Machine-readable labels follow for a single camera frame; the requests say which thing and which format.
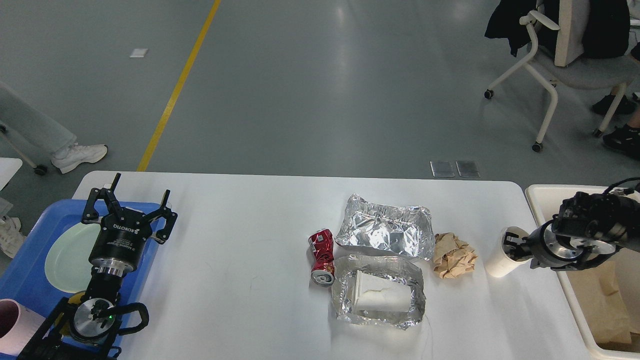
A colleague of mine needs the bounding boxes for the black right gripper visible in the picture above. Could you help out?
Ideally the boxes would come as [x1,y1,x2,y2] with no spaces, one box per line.
[502,222,618,272]

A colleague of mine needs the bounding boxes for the aluminium foil tray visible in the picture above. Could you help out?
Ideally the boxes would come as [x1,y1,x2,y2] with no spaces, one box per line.
[331,254,426,330]

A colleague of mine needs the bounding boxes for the person legs black sneakers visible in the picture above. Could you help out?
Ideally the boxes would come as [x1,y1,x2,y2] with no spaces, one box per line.
[592,42,640,161]

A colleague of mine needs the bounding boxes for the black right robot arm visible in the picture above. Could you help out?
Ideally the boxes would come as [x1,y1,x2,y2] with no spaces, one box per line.
[498,177,640,272]

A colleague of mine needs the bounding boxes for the pink ribbed cup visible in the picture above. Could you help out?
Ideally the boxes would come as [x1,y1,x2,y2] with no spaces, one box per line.
[0,298,46,356]

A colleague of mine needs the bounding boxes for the blue plastic tray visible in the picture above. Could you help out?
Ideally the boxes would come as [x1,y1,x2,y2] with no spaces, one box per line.
[1,199,160,318]

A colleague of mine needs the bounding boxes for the beige plastic bin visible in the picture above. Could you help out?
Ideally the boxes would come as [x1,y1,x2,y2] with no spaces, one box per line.
[525,184,639,360]

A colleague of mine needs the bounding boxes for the grey white office chair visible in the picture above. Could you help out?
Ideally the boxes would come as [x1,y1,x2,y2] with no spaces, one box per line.
[484,0,639,152]

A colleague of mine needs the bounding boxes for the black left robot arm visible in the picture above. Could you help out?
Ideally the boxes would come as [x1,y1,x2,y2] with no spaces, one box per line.
[17,173,178,360]

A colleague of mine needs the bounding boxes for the teal mug yellow inside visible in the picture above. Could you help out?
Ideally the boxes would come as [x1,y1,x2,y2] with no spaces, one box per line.
[67,291,86,306]

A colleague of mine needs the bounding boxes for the white paper cup lying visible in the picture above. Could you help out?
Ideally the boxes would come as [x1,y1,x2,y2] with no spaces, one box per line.
[352,270,412,313]

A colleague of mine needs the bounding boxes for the white chair at left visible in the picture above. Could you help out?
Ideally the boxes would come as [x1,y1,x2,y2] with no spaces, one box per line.
[0,124,49,190]

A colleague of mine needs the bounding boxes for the light green plate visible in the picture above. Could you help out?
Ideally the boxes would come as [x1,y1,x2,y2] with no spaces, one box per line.
[45,223,101,294]

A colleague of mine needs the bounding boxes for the brown paper ball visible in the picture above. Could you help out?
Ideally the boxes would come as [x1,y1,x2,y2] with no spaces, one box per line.
[433,232,478,280]

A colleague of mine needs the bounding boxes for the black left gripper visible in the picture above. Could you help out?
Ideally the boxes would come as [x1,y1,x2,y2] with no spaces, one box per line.
[80,173,179,275]

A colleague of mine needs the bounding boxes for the grey floor plate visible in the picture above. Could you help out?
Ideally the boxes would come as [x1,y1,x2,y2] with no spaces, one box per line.
[455,161,481,178]
[430,161,456,178]

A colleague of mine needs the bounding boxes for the crushed red soda can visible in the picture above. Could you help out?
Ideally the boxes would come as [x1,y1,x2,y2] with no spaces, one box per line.
[308,228,335,288]

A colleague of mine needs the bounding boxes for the crumpled aluminium foil sheet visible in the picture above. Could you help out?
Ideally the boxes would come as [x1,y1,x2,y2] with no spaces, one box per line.
[334,193,435,261]

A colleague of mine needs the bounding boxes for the white paper cup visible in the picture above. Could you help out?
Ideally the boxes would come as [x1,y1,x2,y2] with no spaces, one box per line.
[484,226,531,278]
[352,270,412,313]

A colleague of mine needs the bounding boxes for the white paper scrap on floor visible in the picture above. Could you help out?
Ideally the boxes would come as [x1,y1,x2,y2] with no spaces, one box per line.
[129,48,149,59]

